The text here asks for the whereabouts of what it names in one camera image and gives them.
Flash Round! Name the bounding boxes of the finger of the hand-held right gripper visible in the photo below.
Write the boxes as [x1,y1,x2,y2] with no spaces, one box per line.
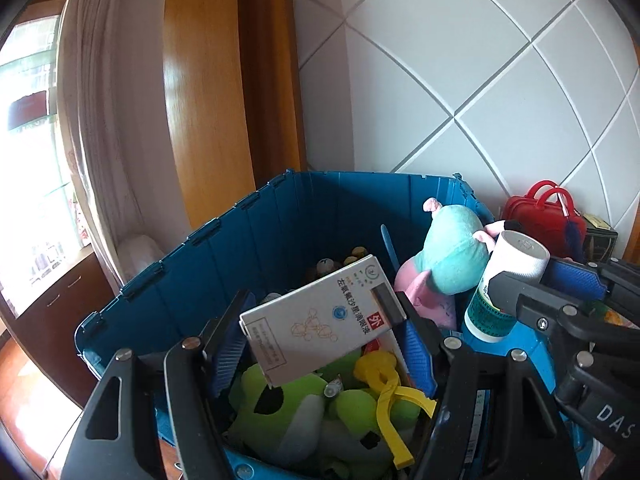
[486,271,568,343]
[541,258,640,330]

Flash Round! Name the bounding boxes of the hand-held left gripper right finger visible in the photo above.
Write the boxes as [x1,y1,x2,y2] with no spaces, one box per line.
[392,292,583,480]

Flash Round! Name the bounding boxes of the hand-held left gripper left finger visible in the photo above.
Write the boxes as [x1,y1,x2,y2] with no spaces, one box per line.
[60,289,258,480]

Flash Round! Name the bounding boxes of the blue bottle brush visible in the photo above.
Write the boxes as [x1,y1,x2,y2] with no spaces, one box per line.
[565,212,586,256]

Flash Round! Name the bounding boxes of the white pill bottle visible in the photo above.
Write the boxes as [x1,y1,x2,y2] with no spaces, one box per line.
[461,230,551,343]

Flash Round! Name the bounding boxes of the green frog plush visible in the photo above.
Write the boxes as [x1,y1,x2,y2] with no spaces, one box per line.
[225,347,426,480]

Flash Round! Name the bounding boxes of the yellow plastic ball tongs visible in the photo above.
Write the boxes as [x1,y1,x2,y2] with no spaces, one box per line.
[352,350,438,468]

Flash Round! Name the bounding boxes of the pink pig plush teal dress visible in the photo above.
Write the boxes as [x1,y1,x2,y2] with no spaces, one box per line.
[394,197,521,331]

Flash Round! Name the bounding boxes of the white carton with grey stripe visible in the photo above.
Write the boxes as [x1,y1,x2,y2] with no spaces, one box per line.
[239,255,408,388]

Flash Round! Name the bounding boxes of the blue plastic crate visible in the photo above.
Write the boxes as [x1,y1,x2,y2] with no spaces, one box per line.
[75,170,596,480]

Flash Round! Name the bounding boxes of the black gift box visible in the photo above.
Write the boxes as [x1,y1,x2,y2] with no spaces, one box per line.
[582,214,620,263]

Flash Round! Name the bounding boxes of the red carry case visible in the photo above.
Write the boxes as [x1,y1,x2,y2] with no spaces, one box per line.
[501,180,588,261]

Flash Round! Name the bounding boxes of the blue plastic spoon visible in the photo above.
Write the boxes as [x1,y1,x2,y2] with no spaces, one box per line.
[380,224,401,281]

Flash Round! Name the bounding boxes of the small brown plush toy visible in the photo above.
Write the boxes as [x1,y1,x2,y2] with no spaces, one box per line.
[305,245,371,281]

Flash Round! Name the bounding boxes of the dark wooden cabinet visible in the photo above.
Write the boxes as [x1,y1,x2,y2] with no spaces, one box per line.
[0,247,121,411]

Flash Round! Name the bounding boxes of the white curtain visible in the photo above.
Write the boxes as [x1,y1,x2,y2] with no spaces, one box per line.
[55,0,191,291]

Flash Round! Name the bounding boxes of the window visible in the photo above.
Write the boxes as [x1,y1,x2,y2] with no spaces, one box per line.
[0,15,88,318]

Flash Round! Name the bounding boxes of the curved wooden frame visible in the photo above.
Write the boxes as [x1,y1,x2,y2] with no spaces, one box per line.
[162,0,308,231]

